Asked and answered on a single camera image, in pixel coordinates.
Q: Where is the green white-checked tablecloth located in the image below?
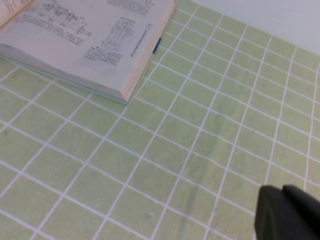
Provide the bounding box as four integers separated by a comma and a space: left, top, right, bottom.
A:
0, 0, 320, 240

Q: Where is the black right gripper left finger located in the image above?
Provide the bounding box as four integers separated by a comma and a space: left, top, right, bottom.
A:
254, 184, 312, 240

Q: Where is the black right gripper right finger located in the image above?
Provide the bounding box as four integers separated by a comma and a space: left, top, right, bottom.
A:
282, 184, 320, 240

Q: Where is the white-paged book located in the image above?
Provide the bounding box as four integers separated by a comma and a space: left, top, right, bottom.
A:
0, 0, 177, 105

